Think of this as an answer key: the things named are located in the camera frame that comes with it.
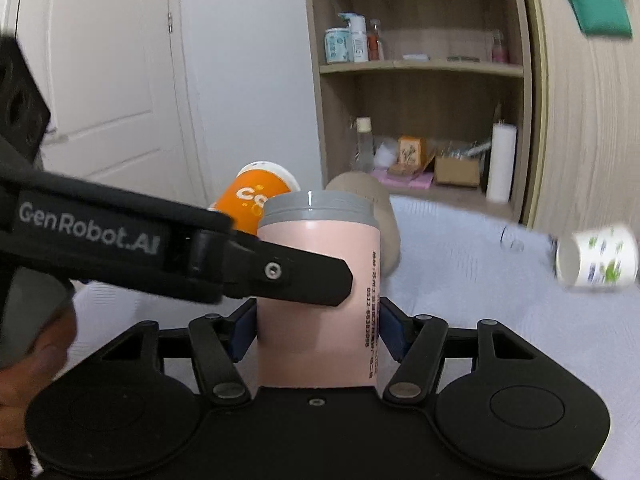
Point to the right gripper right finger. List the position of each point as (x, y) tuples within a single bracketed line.
[(417, 344)]

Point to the black camera box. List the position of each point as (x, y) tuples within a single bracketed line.
[(25, 115)]

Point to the pink small bottle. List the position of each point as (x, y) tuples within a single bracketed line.
[(499, 51)]

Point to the white door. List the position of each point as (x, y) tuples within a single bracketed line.
[(105, 68)]

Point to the white pump bottle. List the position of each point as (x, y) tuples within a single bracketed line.
[(358, 34)]

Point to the wooden bookshelf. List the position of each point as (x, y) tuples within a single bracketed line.
[(434, 79)]

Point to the small cardboard box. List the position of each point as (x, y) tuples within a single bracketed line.
[(455, 171)]

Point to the orange coco paper cup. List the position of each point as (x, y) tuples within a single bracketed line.
[(244, 199)]

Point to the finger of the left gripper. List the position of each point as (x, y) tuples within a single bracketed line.
[(239, 265)]

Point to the pink tumbler grey lid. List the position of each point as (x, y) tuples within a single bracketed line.
[(324, 334)]

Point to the small white cup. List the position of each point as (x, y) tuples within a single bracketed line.
[(386, 154)]

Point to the person left hand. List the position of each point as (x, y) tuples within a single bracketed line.
[(38, 324)]

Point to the teal wipes canister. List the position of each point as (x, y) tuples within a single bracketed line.
[(337, 45)]

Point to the white floral paper cup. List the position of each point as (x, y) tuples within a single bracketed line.
[(605, 258)]

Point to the white paper towel roll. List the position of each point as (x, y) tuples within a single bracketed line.
[(501, 163)]

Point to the white patterned tablecloth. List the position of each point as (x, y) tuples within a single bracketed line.
[(464, 267)]

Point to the orange floral tea box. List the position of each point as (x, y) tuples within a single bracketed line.
[(412, 151)]

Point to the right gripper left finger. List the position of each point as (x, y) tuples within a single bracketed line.
[(218, 343)]

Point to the pink flat box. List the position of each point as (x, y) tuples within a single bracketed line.
[(411, 182)]

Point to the clear bottle cream cap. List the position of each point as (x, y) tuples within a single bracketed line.
[(364, 154)]

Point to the wooden wardrobe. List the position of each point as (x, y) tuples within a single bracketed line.
[(584, 166)]

